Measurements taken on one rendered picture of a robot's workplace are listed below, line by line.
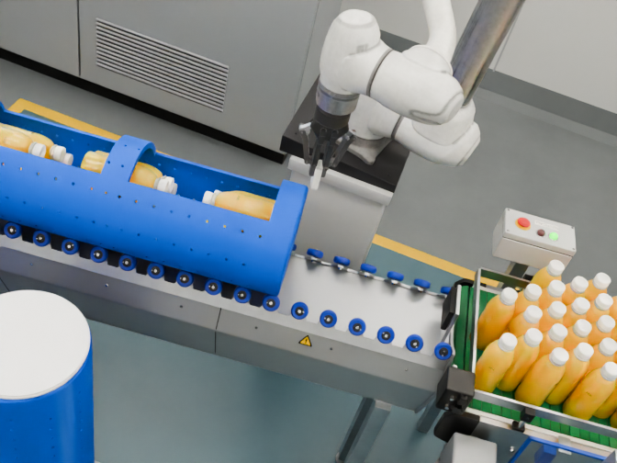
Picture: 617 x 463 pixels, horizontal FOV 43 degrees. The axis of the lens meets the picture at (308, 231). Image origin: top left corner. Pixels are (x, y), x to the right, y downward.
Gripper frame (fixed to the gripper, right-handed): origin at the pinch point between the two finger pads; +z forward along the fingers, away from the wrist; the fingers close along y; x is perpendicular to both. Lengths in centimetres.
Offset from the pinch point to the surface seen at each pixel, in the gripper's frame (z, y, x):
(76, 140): 22, 58, -27
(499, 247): 29, -57, -11
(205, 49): 81, 28, -163
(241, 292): 35.2, 12.7, 7.8
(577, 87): 111, -179, -221
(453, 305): 28, -40, 12
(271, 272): 20.4, 7.3, 12.8
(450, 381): 32, -38, 31
